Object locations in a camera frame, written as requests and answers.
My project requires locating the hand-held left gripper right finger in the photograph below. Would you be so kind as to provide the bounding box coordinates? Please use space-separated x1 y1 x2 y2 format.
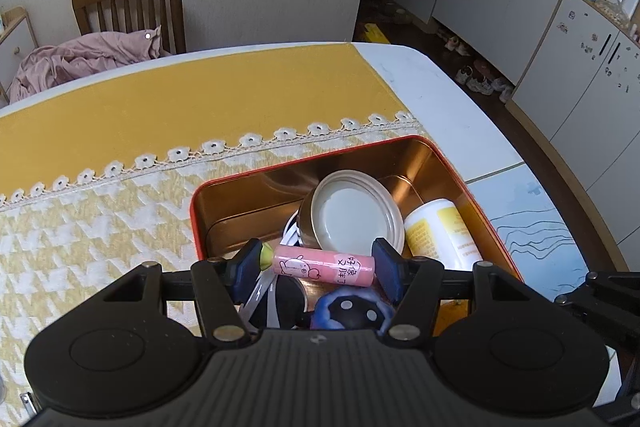
372 238 531 343

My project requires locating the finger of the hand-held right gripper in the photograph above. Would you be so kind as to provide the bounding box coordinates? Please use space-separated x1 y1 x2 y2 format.
554 271 640 308
567 303 640 349

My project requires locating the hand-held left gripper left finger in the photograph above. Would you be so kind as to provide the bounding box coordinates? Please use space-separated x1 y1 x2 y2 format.
102 239 266 345

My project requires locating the pink lip balm tube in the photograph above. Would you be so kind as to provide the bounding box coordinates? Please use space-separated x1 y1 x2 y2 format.
257 243 376 288

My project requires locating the red tin box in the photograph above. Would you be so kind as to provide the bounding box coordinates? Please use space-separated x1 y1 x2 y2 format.
190 135 525 338

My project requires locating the round gold tin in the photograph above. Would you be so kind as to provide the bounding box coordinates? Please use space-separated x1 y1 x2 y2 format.
297 169 407 258

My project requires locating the blue black round object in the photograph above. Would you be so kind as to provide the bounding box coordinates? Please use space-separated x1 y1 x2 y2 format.
310 287 396 333

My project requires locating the white yellow bottle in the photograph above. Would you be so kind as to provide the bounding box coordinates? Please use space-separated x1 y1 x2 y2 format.
402 199 483 273

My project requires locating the pale marbled table mat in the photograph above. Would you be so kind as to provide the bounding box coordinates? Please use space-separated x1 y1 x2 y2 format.
465 161 632 338

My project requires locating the yellow white houndstooth mat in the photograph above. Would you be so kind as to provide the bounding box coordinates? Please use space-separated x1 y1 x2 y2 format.
0 114 436 413

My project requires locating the yellow tablecloth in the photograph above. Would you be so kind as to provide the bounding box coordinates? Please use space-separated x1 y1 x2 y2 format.
0 43 418 202

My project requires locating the tall white cabinet with stickers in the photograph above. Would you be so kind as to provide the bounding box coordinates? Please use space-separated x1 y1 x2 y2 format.
510 0 640 248

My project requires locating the group of shoes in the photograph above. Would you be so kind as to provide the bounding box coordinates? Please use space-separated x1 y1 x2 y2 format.
444 34 516 102

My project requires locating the yellow floor object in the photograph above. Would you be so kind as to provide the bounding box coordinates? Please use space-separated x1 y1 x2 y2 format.
362 23 391 44

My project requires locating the pink cloth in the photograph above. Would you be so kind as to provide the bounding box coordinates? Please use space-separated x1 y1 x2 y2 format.
9 25 163 104

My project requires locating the wooden side cabinet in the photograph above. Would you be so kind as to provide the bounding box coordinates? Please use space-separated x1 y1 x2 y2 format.
0 6 40 105

